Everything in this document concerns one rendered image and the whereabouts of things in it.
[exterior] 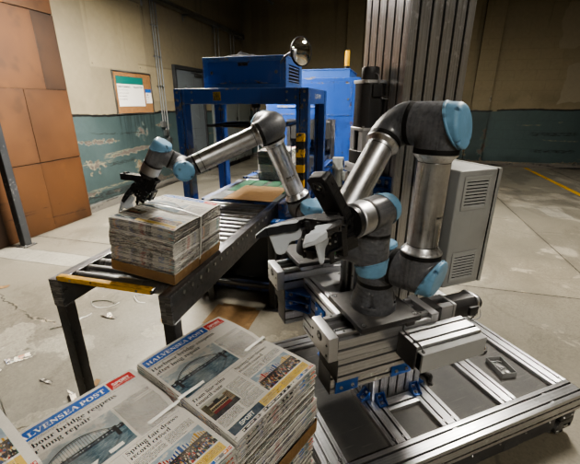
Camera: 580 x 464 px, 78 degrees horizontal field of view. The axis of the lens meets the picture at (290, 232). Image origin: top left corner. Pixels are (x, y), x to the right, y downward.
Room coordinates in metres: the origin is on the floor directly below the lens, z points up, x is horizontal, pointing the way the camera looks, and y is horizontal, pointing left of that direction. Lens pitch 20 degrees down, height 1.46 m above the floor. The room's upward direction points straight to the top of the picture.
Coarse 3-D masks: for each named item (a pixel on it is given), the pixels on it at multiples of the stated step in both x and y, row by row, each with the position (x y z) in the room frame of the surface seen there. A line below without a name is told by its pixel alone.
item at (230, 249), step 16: (272, 208) 2.28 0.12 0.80; (256, 224) 1.99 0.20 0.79; (240, 240) 1.76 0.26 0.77; (256, 240) 1.98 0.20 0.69; (224, 256) 1.56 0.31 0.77; (240, 256) 1.75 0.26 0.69; (192, 272) 1.33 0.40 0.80; (208, 272) 1.40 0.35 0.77; (224, 272) 1.55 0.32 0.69; (176, 288) 1.19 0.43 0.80; (192, 288) 1.27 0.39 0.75; (208, 288) 1.39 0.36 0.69; (160, 304) 1.13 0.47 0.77; (176, 304) 1.16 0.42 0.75; (192, 304) 1.26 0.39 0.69; (176, 320) 1.14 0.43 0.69
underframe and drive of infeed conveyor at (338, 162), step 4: (328, 156) 4.55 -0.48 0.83; (332, 160) 4.46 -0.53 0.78; (336, 160) 4.45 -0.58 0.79; (340, 160) 4.44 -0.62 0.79; (332, 164) 4.46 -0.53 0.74; (336, 164) 4.45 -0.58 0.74; (340, 164) 4.44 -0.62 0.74; (312, 168) 3.62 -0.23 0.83; (332, 168) 4.47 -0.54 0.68; (336, 168) 4.43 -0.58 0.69; (340, 168) 4.43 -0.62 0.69; (332, 172) 4.48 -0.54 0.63; (336, 172) 4.44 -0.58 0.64; (340, 172) 4.44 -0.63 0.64; (344, 172) 4.43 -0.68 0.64; (336, 176) 4.44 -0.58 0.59; (340, 176) 4.44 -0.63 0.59; (344, 176) 4.43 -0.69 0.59; (336, 180) 4.44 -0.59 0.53; (340, 180) 4.45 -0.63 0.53; (344, 180) 4.43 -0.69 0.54; (340, 184) 4.44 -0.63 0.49; (340, 188) 4.44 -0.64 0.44
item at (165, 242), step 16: (128, 208) 1.39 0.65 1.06; (144, 208) 1.40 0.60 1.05; (112, 224) 1.28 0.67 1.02; (128, 224) 1.26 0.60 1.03; (144, 224) 1.24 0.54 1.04; (160, 224) 1.25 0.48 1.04; (176, 224) 1.27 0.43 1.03; (192, 224) 1.34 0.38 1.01; (112, 240) 1.28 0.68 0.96; (128, 240) 1.26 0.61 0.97; (144, 240) 1.24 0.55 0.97; (160, 240) 1.22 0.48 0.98; (176, 240) 1.22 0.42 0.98; (192, 240) 1.34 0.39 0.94; (112, 256) 1.28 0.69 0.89; (128, 256) 1.26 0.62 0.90; (144, 256) 1.24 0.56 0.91; (160, 256) 1.22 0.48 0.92; (176, 256) 1.22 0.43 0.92; (192, 256) 1.33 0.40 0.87; (160, 272) 1.23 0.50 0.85; (176, 272) 1.22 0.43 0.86
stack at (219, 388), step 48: (192, 336) 0.86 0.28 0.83; (240, 336) 0.86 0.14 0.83; (144, 384) 0.67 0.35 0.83; (192, 384) 0.67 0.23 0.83; (240, 384) 0.67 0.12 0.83; (288, 384) 0.67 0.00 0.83; (48, 432) 0.54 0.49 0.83; (96, 432) 0.54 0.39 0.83; (144, 432) 0.54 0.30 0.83; (192, 432) 0.54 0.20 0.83; (240, 432) 0.54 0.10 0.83; (288, 432) 0.65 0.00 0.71
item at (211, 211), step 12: (168, 204) 1.48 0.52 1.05; (180, 204) 1.50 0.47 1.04; (192, 204) 1.51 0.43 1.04; (204, 204) 1.52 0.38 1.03; (216, 204) 1.54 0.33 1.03; (204, 216) 1.43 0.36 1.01; (216, 216) 1.54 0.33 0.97; (204, 228) 1.43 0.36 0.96; (216, 228) 1.54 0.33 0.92; (204, 240) 1.42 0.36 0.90; (216, 240) 1.53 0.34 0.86
